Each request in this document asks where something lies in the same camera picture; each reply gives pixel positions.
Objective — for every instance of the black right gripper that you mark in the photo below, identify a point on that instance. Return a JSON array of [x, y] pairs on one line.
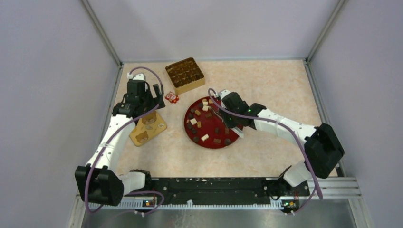
[[223, 114]]

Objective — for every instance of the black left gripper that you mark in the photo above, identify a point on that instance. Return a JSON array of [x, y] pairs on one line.
[[153, 100]]

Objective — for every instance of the gold bear tin lid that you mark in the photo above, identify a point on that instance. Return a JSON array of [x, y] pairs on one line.
[[147, 128]]

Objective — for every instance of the silver metal tongs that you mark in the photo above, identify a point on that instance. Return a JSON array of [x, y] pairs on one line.
[[228, 120]]

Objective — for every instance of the red round tray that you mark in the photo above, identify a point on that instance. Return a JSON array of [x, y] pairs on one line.
[[215, 141]]

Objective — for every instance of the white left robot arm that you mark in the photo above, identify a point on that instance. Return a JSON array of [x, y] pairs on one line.
[[97, 181]]

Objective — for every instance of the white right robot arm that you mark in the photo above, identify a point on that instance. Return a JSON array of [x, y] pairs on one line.
[[320, 146]]

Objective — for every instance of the gold chocolate box tin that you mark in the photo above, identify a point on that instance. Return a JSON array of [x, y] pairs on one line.
[[185, 75]]

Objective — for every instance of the red owl toy block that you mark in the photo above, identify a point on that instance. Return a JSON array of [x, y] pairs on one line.
[[172, 97]]

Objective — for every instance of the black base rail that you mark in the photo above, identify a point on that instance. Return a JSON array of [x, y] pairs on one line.
[[223, 191]]

